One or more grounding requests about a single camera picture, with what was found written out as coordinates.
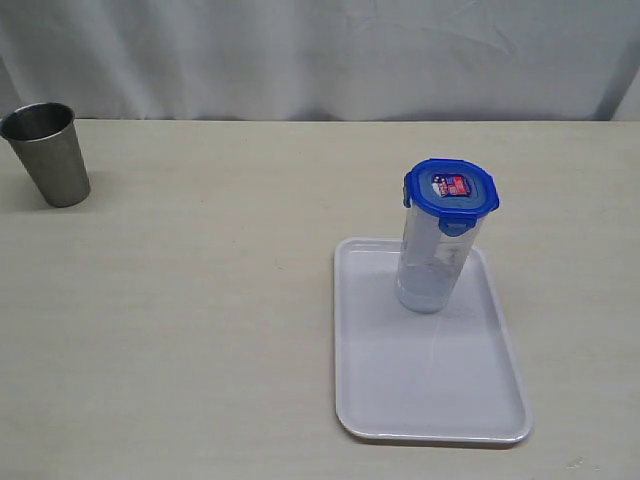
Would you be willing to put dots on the blue snap-lock lid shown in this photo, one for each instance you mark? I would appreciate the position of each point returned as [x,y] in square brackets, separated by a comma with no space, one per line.
[457,193]

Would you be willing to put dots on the steel cup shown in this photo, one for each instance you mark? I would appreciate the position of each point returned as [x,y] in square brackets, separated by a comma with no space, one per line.
[44,138]

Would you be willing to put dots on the white rectangular tray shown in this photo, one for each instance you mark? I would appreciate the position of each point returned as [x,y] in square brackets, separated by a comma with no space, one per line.
[401,376]

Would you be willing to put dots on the tall clear plastic container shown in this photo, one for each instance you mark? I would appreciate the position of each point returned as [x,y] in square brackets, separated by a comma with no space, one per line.
[433,253]

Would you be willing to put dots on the white backdrop curtain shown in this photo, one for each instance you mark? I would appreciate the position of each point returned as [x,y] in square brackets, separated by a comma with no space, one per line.
[324,60]

